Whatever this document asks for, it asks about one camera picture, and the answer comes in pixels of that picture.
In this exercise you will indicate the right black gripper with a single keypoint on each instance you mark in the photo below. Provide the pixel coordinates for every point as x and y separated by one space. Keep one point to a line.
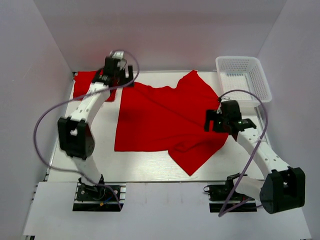
211 115

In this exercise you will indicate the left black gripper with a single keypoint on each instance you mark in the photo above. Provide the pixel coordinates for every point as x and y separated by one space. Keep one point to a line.
129 78

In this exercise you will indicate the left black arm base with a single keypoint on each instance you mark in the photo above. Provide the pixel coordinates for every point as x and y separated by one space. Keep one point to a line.
89 198

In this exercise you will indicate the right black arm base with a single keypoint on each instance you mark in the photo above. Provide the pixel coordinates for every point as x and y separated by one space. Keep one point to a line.
217 194

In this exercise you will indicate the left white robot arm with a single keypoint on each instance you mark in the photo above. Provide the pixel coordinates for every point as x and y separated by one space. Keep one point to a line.
74 131

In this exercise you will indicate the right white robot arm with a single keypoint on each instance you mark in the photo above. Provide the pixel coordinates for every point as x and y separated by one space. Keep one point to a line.
283 186

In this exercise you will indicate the folded red t shirt stack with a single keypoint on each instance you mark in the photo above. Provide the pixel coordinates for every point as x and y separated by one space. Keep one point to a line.
83 79

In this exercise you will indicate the white plastic basket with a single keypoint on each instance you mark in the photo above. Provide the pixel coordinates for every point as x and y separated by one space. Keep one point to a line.
243 73

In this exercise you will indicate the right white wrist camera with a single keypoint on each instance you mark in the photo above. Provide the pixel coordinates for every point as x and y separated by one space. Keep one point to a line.
221 100

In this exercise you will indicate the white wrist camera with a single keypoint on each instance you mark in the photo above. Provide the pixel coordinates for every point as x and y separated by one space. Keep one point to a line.
221 100
120 55

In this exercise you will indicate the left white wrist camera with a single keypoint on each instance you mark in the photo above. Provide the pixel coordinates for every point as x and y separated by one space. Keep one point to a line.
120 55

